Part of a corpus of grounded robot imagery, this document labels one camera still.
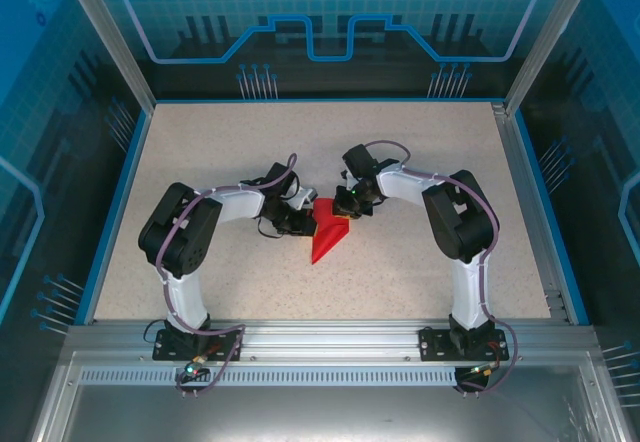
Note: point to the red cloth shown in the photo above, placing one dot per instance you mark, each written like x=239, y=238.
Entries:
x=327, y=242

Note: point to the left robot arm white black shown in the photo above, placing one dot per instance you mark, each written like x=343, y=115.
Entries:
x=180, y=232

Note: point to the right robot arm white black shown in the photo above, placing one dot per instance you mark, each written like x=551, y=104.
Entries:
x=455, y=222

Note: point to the blue table edge strip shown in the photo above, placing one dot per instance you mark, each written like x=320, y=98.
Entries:
x=118, y=212
x=549, y=212

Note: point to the grey metal front panel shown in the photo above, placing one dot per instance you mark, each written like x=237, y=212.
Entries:
x=320, y=417

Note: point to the aluminium front rail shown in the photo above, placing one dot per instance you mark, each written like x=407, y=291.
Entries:
x=330, y=339

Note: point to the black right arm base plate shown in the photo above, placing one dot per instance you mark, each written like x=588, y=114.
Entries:
x=435, y=344

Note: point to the aluminium side rail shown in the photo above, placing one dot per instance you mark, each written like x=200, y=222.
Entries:
x=531, y=212

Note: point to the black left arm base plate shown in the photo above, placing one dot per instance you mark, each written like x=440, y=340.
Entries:
x=175, y=349

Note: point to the aluminium frame post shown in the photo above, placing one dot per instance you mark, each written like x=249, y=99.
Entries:
x=545, y=37
x=111, y=37

